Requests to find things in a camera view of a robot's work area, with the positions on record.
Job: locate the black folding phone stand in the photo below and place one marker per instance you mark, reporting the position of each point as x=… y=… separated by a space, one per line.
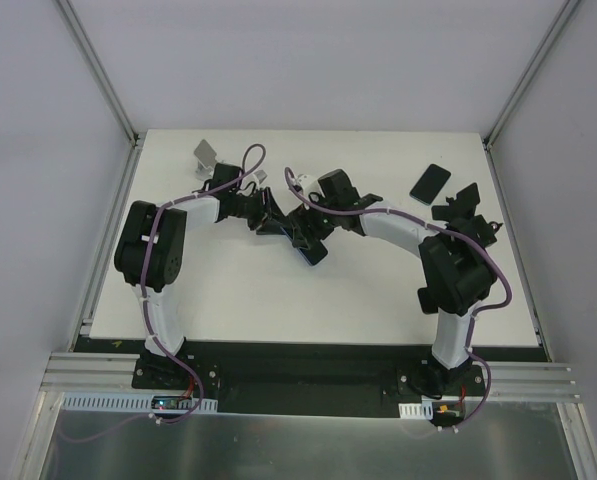
x=462 y=206

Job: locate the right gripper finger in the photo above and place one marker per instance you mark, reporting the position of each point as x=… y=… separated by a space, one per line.
x=299 y=229
x=309 y=244

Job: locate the black round base phone holder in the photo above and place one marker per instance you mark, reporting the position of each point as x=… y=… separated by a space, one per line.
x=482 y=231

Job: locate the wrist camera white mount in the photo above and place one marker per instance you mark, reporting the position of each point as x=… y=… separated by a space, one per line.
x=307 y=186
x=257 y=178

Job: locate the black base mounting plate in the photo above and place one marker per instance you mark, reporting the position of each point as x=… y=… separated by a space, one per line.
x=314 y=380

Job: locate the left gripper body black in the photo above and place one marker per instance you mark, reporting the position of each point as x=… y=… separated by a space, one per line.
x=266 y=210

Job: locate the black phone near front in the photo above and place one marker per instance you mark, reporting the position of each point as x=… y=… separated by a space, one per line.
x=427 y=303

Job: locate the white folding phone stand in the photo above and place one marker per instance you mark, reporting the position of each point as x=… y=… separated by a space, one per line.
x=206 y=158

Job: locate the aluminium frame post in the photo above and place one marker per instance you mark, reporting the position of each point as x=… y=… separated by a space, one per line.
x=556 y=29
x=85 y=46

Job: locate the left white cable duct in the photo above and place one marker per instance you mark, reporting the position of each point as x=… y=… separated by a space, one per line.
x=136 y=403

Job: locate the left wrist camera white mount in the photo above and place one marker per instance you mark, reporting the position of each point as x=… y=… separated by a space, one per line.
x=257 y=178

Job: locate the black phone blue edge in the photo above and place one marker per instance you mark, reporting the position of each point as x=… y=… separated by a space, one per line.
x=313 y=255

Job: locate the white cable duct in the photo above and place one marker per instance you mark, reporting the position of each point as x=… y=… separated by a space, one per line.
x=136 y=403
x=416 y=411

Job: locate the right aluminium frame post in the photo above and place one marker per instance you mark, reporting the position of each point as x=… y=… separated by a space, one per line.
x=556 y=29

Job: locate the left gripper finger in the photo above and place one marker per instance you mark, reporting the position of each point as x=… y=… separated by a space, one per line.
x=272 y=229
x=273 y=212

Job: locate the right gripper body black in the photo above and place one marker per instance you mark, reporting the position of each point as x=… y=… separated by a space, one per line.
x=305 y=226

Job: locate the right white cable duct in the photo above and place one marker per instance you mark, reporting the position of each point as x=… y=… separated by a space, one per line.
x=416 y=411

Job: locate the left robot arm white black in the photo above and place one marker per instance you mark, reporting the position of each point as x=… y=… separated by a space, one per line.
x=150 y=249

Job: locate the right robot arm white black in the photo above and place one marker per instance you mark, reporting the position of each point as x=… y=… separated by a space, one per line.
x=457 y=270

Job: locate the left aluminium frame post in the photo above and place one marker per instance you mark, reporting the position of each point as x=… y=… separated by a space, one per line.
x=85 y=46

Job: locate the black phone teal edge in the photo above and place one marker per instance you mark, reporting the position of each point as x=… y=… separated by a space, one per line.
x=430 y=184

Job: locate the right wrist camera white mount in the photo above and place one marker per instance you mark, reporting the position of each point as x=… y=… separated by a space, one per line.
x=307 y=186

